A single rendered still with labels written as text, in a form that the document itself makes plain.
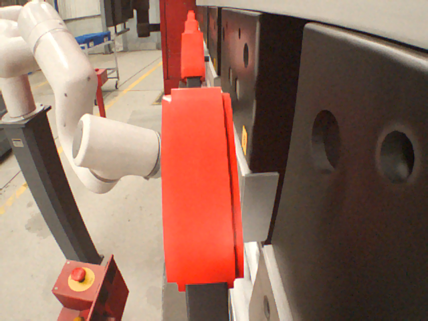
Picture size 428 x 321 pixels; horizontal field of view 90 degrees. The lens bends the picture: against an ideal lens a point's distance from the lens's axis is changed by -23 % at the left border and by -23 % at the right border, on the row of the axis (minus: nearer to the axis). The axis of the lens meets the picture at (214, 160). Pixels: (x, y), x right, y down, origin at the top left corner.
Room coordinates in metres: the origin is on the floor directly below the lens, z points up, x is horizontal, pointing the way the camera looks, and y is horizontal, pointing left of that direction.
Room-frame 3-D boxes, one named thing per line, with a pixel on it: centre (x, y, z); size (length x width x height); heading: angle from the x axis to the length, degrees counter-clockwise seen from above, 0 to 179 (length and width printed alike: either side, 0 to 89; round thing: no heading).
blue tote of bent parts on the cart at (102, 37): (4.24, 1.95, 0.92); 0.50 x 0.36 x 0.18; 83
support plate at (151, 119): (0.76, 0.14, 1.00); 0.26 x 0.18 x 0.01; 95
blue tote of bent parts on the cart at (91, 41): (3.82, 2.02, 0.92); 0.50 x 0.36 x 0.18; 83
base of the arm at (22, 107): (0.88, 0.79, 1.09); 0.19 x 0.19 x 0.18
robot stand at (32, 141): (0.88, 0.79, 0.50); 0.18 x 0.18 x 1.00; 83
